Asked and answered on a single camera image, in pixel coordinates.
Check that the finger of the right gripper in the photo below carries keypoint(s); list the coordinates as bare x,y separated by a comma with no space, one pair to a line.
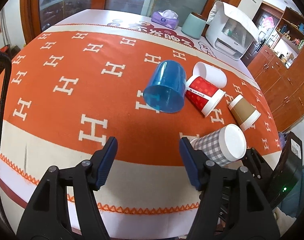
256,164

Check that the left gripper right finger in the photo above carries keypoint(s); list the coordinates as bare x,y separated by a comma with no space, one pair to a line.
209,178

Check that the grey checked paper cup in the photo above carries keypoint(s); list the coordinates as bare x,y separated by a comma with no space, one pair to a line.
223,146

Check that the brown sleeved paper cup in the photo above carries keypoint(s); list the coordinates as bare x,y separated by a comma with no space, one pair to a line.
244,112

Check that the red paper cup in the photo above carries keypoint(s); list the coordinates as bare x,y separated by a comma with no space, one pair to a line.
202,94

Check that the white paper cup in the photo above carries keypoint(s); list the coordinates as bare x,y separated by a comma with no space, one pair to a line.
211,74

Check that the blue plastic cup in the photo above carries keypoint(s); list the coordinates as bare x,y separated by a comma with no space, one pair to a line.
165,90

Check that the white countertop appliance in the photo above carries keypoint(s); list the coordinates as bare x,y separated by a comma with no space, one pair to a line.
229,37

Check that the orange H-pattern tablecloth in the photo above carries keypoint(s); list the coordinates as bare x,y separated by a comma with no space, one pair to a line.
76,85

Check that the dark wooden entrance door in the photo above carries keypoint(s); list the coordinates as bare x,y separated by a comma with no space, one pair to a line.
265,19

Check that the teal canister brown lid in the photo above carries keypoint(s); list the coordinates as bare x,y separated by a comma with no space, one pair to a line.
194,25

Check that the white cloth on appliance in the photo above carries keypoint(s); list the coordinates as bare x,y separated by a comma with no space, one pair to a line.
235,14

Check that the purple tissue box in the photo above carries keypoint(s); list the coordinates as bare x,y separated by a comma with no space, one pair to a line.
166,18

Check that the wooden wall cabinet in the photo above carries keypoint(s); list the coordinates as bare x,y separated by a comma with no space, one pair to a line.
279,71

